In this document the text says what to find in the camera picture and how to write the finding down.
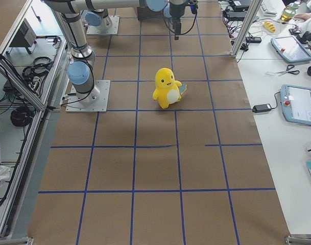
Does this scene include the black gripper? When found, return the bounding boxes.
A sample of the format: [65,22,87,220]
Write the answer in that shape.
[169,0,198,40]

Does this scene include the yellow plush toy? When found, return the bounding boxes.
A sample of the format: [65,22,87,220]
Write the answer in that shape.
[152,68,187,109]

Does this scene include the yellow banana toy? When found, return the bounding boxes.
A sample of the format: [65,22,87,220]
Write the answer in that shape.
[263,21,276,33]

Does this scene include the black power adapter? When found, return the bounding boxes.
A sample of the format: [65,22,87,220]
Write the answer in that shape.
[252,104,272,113]

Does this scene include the upper teach pendant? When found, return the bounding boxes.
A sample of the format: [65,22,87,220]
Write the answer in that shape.
[271,36,311,63]

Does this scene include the teach pendant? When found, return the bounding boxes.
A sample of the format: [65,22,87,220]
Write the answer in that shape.
[280,84,311,126]
[271,36,311,63]

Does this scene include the oil bottle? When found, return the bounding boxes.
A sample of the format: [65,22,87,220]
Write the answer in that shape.
[280,1,300,21]

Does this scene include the black scissors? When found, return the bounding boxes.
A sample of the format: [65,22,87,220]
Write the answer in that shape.
[276,64,300,76]

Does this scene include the lower teach pendant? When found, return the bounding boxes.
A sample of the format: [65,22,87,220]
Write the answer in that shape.
[280,84,311,126]

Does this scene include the grey electronics box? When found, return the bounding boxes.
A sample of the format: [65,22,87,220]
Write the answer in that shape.
[9,19,37,54]

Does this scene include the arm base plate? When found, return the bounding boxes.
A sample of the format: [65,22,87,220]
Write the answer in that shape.
[65,80,110,113]
[85,12,120,36]

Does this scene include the aluminium frame post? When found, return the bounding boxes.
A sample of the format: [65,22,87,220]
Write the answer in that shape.
[230,0,262,58]

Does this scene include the coiled black cable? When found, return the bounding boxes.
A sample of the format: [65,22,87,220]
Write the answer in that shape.
[10,106,34,128]

